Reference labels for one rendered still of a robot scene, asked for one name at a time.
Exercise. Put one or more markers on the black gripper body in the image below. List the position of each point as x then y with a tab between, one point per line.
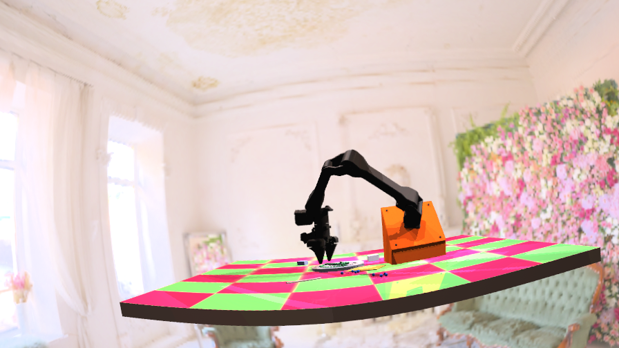
322	233

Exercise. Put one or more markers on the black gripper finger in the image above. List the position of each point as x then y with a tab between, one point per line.
319	251
330	251

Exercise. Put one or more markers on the white round tray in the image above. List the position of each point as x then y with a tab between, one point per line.
351	265

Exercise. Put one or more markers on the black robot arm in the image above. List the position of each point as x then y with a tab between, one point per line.
354	164

